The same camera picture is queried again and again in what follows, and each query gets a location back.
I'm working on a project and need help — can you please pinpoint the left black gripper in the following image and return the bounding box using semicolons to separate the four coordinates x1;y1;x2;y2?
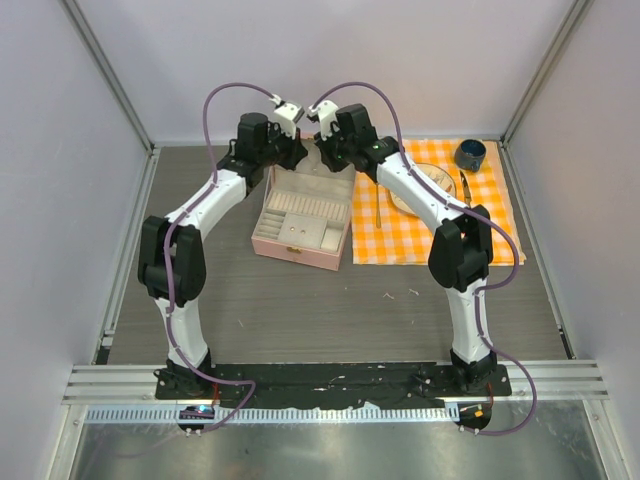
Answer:
258;123;307;172

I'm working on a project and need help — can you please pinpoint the pink jewelry box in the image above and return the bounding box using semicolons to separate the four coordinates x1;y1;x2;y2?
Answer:
251;138;356;271

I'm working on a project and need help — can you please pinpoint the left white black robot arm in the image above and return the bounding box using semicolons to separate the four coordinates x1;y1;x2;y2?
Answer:
138;103;307;400

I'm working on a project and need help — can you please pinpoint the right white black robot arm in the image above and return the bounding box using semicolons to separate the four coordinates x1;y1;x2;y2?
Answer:
308;101;497;395

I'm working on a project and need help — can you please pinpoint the gold fork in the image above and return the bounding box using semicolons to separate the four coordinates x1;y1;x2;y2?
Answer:
375;183;382;230

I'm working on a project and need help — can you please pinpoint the orange checkered cloth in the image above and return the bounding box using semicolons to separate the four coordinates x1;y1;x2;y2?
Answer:
352;139;521;265

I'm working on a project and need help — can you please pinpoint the bird pattern plate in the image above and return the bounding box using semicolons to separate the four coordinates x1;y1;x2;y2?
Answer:
389;164;457;217

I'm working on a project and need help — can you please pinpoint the dark blue mug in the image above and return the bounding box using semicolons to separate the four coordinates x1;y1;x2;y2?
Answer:
454;139;487;173

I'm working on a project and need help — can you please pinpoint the gold knife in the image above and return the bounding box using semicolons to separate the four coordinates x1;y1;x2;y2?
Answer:
460;171;472;206

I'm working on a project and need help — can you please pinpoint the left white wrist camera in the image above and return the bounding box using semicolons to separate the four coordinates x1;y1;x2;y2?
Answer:
270;95;305;139

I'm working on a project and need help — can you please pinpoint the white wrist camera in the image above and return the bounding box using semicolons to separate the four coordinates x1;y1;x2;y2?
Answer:
307;100;339;140
270;95;305;139

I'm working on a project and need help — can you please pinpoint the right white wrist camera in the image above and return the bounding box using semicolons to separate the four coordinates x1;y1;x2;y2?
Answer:
307;100;339;140

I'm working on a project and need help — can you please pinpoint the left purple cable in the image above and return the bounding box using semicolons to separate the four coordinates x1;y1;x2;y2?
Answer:
167;82;281;434

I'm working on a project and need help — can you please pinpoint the purple cable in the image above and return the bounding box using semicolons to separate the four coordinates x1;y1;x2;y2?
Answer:
167;82;281;434
309;80;539;438

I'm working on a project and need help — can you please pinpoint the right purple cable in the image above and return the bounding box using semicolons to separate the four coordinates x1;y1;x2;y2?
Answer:
309;80;539;438

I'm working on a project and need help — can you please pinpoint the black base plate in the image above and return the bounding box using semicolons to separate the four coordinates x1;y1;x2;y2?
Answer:
154;362;512;410

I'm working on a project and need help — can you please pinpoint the white slotted cable duct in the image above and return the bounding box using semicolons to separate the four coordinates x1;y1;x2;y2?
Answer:
85;403;459;425

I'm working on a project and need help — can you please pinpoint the aluminium frame rail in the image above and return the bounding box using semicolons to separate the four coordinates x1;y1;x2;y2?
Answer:
62;360;609;405

